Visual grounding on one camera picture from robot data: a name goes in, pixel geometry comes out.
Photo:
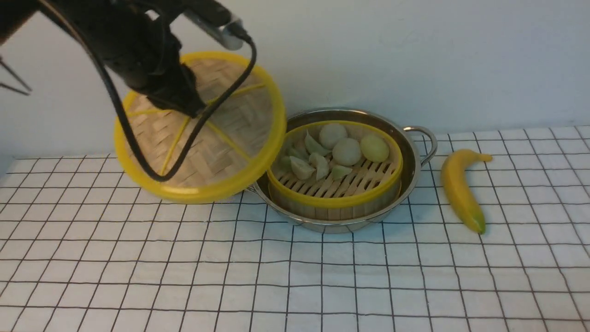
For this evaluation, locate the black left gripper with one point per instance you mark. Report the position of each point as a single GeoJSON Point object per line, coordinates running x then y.
{"type": "Point", "coordinates": [168, 83]}

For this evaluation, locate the woven bamboo steamer lid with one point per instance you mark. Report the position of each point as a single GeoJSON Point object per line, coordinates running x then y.
{"type": "Point", "coordinates": [236, 146]}

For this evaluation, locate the yellow-rimmed bamboo steamer basket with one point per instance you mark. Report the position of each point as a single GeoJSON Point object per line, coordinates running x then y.
{"type": "Point", "coordinates": [364, 190]}

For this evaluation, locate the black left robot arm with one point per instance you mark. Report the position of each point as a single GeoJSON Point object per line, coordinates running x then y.
{"type": "Point", "coordinates": [133, 39]}

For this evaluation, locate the stainless steel pot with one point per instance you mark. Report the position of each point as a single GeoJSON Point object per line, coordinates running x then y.
{"type": "Point", "coordinates": [410, 170]}

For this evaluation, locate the pale green dumpling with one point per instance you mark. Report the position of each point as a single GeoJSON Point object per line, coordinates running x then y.
{"type": "Point", "coordinates": [339, 171]}
{"type": "Point", "coordinates": [313, 147]}
{"type": "Point", "coordinates": [285, 159]}

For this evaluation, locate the white dumpling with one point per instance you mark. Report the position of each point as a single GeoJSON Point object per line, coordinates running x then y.
{"type": "Point", "coordinates": [301, 169]}
{"type": "Point", "coordinates": [320, 164]}

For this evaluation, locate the white steamed bun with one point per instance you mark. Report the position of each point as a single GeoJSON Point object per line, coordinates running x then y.
{"type": "Point", "coordinates": [330, 134]}
{"type": "Point", "coordinates": [347, 152]}

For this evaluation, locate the white checkered tablecloth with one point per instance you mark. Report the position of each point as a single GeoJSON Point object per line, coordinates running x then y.
{"type": "Point", "coordinates": [83, 249]}

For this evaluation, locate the pale green steamed bun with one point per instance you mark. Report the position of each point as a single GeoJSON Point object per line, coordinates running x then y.
{"type": "Point", "coordinates": [374, 148]}

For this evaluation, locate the yellow banana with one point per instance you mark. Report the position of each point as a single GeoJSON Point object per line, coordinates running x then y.
{"type": "Point", "coordinates": [456, 188]}

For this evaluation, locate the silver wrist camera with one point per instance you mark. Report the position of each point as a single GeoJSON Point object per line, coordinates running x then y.
{"type": "Point", "coordinates": [219, 22]}

